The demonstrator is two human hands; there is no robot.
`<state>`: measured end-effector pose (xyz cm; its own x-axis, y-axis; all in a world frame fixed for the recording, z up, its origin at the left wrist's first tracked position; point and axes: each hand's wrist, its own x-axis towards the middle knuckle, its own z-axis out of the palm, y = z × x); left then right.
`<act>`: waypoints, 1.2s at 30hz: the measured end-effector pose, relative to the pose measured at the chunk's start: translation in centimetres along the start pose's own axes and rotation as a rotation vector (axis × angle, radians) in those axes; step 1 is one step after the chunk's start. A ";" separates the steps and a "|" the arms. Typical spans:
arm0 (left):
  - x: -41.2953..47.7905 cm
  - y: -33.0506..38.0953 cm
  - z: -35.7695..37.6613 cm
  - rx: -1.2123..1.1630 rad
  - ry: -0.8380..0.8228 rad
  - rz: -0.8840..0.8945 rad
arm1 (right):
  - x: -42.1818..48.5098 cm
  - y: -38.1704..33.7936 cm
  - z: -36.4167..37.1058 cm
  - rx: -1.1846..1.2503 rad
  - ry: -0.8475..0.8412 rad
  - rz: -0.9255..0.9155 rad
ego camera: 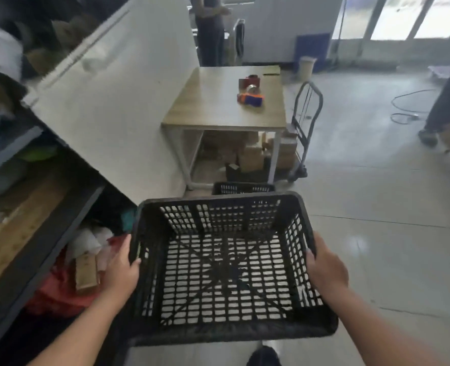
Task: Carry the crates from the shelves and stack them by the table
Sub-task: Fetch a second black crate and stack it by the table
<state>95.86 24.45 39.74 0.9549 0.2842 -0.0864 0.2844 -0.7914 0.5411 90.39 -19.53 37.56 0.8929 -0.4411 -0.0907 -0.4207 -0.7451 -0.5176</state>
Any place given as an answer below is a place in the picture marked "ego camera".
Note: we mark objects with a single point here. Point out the person's right hand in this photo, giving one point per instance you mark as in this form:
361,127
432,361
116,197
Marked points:
328,272

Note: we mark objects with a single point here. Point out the person's left hand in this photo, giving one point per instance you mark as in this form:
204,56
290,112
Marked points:
120,274

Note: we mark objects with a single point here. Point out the black plastic crate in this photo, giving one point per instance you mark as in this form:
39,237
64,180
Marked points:
219,188
225,331

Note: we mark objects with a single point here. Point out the person's right forearm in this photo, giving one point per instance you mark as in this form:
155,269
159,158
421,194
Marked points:
377,331

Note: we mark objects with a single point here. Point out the person's left forearm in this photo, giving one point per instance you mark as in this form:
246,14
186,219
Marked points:
80,335

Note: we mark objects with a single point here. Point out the person's right leg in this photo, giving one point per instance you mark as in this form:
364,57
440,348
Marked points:
263,358

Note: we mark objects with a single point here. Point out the small narrow cardboard box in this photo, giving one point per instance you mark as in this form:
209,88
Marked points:
87,274

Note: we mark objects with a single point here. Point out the white plastic bag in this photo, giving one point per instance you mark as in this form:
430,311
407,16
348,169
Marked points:
84,240

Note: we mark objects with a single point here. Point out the red plastic bag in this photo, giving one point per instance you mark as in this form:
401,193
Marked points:
57,297

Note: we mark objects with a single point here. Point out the black shelf unit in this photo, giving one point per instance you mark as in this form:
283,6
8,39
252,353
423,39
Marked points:
49,243

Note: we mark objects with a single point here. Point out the black hand trolley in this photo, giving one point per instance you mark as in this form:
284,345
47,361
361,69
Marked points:
302,172

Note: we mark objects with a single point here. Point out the black floor mat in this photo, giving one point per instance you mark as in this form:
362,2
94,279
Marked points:
234,174

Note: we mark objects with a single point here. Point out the pile of cardboard boxes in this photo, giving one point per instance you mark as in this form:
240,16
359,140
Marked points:
251,158

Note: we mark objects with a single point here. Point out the green soft package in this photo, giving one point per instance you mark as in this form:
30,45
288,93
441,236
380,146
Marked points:
38,153

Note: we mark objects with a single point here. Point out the white partition panel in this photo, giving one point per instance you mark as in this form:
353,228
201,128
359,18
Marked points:
126,91

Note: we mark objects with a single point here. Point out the orange purple tape dispenser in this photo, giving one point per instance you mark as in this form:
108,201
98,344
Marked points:
253,99

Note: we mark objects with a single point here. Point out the wooden table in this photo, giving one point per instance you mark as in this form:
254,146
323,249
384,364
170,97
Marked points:
209,99

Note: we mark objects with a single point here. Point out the clear tape roll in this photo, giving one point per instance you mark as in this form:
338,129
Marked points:
252,89

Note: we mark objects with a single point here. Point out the red tape dispenser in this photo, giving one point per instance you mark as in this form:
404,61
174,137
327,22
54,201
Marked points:
248,83

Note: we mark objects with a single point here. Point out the blue panel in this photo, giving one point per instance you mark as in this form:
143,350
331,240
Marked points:
312,49

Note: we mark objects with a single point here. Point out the white appliance cabinet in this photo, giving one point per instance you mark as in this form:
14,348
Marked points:
278,30

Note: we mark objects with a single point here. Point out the white soft parcel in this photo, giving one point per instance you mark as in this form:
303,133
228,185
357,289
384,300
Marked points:
8,53

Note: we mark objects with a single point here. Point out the glass door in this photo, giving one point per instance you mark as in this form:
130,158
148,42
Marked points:
396,15

